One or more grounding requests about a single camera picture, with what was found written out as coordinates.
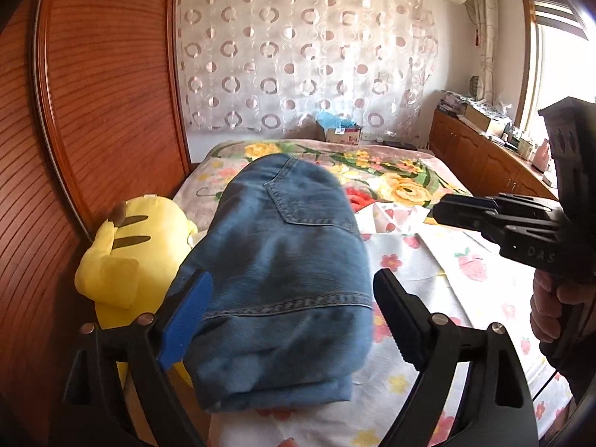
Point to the white patterned side curtain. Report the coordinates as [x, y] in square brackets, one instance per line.
[486, 17]

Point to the wooden sideboard cabinet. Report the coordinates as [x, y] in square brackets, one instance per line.
[481, 165]

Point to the white strawberry flower sheet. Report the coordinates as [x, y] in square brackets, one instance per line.
[454, 272]

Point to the person's right hand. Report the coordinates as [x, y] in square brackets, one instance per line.
[549, 296]

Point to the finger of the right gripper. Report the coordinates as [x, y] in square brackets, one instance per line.
[475, 213]

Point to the box with blue bag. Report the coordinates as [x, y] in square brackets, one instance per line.
[334, 129]

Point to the bed with floral blanket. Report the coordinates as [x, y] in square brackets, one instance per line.
[370, 175]

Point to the yellow Pikachu plush toy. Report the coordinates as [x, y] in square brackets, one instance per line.
[134, 258]

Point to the pink bottle on cabinet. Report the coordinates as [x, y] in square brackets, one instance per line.
[542, 156]

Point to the window with wooden frame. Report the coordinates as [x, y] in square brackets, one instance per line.
[559, 63]

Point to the pink circle patterned curtain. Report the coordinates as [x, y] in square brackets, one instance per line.
[272, 66]

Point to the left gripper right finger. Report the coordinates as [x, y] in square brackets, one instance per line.
[495, 407]

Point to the blue denim jeans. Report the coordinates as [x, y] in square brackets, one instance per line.
[290, 318]

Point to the cardboard box on cabinet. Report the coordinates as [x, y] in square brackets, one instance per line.
[488, 121]

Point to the wooden slatted wardrobe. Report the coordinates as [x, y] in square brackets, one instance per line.
[89, 118]

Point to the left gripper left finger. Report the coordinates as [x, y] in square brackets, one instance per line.
[93, 410]

